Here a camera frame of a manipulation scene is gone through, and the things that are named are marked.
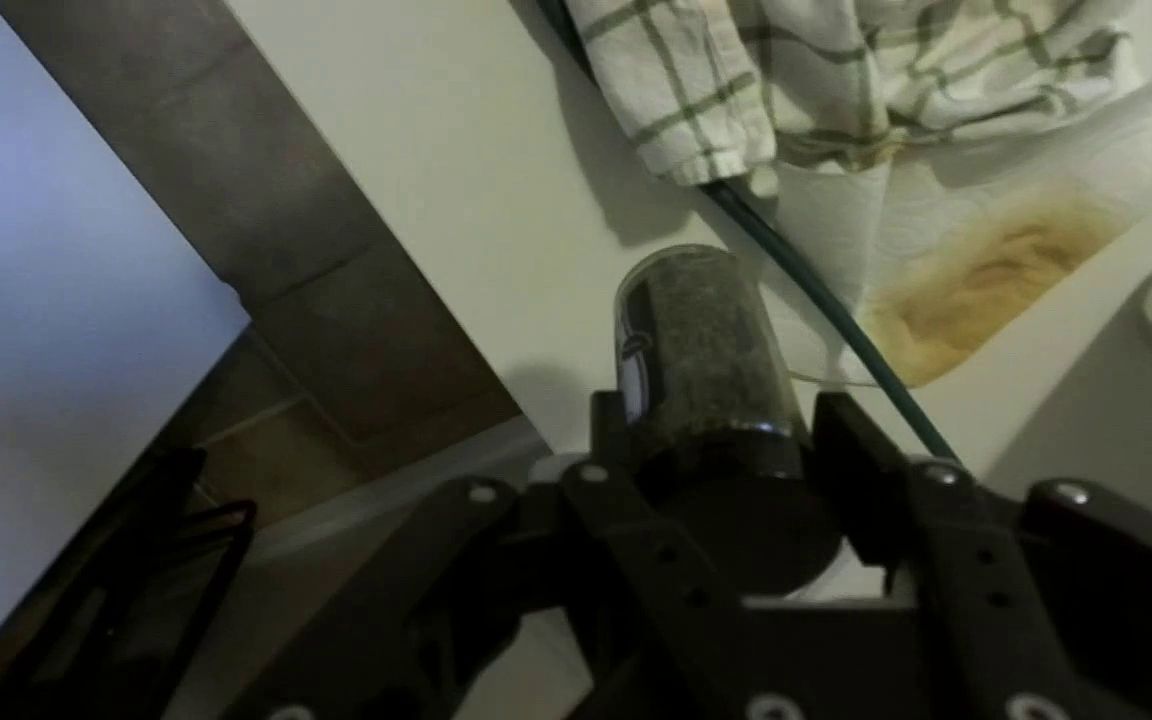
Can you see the checkered dish towel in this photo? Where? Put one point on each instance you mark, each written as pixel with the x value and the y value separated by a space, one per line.
pixel 713 90

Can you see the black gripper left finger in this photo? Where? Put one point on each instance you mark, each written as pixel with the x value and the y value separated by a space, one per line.
pixel 692 649

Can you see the glass pepper shaker container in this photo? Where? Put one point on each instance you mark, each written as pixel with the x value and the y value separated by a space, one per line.
pixel 713 429

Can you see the white refrigerator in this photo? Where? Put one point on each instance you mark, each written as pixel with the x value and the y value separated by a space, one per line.
pixel 107 322

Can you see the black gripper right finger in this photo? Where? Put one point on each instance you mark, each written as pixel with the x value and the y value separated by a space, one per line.
pixel 929 526

